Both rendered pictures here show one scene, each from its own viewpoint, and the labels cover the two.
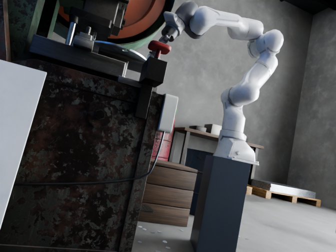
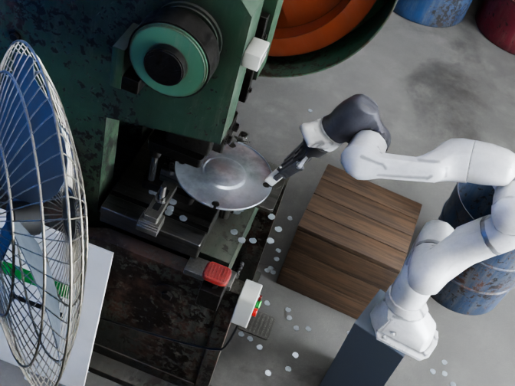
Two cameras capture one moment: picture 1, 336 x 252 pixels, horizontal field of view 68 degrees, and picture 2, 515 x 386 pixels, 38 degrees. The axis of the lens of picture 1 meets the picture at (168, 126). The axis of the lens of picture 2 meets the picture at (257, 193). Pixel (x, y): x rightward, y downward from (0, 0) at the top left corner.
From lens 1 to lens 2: 1.93 m
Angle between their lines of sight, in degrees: 55
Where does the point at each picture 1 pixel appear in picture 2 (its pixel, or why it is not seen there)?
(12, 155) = (91, 315)
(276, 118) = not seen: outside the picture
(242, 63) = not seen: outside the picture
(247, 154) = (409, 340)
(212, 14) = (367, 170)
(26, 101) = (98, 278)
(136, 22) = (316, 25)
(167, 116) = (240, 315)
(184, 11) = (339, 127)
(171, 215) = (346, 304)
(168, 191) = (346, 279)
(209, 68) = not seen: outside the picture
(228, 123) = (395, 290)
